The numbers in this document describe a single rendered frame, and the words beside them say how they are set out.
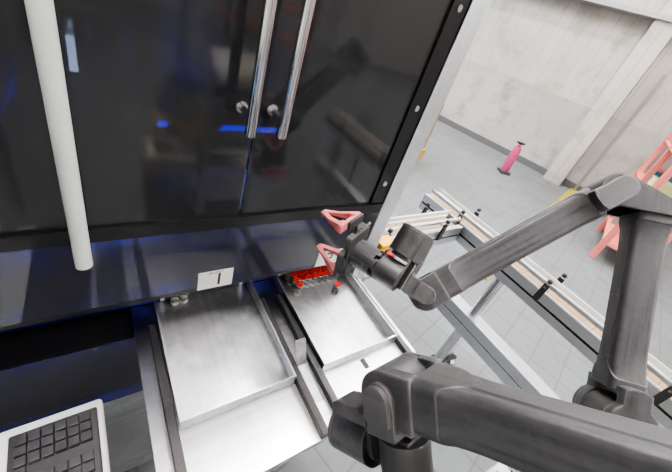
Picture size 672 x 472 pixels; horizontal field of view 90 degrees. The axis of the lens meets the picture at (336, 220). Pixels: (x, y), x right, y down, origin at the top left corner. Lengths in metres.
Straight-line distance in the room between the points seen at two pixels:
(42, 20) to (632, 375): 0.94
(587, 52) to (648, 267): 6.79
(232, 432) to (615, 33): 7.31
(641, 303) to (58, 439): 1.10
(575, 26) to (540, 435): 7.37
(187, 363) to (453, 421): 0.69
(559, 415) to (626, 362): 0.43
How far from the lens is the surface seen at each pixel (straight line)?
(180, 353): 0.95
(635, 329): 0.77
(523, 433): 0.35
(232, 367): 0.93
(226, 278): 0.92
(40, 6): 0.52
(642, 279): 0.78
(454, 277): 0.65
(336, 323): 1.06
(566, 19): 7.62
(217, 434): 0.86
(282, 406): 0.90
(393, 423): 0.40
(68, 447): 0.96
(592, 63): 7.43
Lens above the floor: 1.68
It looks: 33 degrees down
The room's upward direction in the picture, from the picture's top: 20 degrees clockwise
